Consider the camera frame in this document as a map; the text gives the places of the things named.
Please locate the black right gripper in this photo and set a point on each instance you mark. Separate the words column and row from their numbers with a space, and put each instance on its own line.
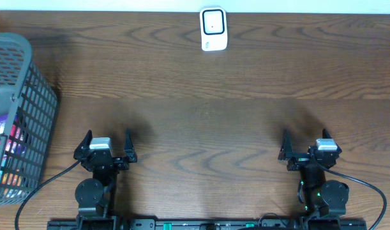
column 299, row 160

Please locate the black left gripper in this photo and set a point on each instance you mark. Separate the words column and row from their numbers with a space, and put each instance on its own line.
column 119, row 163

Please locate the purple red tissue pack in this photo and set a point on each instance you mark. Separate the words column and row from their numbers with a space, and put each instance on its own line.
column 12, row 147

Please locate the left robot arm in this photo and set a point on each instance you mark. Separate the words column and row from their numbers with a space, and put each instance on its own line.
column 96, row 195

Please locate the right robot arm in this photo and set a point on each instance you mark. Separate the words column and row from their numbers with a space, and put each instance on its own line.
column 325, row 200

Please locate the grey plastic mesh basket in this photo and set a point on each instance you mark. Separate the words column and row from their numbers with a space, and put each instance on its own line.
column 31, row 105

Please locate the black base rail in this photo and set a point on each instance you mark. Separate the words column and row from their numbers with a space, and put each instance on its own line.
column 150, row 224

